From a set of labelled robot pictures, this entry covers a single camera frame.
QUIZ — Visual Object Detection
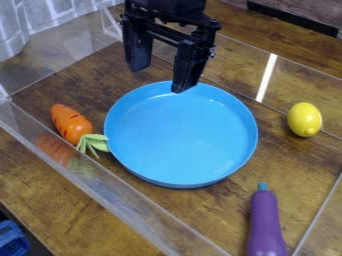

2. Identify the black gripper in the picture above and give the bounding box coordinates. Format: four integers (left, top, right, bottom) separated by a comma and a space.
122, 0, 220, 93

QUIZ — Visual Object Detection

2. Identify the yellow toy lemon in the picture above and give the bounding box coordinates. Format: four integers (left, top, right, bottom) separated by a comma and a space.
287, 102, 322, 137

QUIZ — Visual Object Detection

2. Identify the blue round tray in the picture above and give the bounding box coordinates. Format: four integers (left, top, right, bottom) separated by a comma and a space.
104, 81, 258, 189

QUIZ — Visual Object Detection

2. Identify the orange toy carrot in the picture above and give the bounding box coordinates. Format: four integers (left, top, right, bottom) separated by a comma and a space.
51, 104, 110, 157

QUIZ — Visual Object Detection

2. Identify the white curtain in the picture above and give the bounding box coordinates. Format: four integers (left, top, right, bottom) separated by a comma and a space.
0, 0, 124, 62

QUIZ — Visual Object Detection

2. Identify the purple toy eggplant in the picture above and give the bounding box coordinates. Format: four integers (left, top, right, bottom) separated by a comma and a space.
247, 182, 289, 256

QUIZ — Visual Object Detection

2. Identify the blue plastic object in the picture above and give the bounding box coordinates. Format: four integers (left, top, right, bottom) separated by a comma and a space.
0, 220, 31, 256

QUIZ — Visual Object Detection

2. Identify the dark wall baseboard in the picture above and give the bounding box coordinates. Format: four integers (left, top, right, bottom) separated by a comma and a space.
247, 0, 339, 38

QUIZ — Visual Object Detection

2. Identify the clear acrylic enclosure wall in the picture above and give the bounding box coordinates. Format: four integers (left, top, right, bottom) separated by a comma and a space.
0, 0, 342, 256

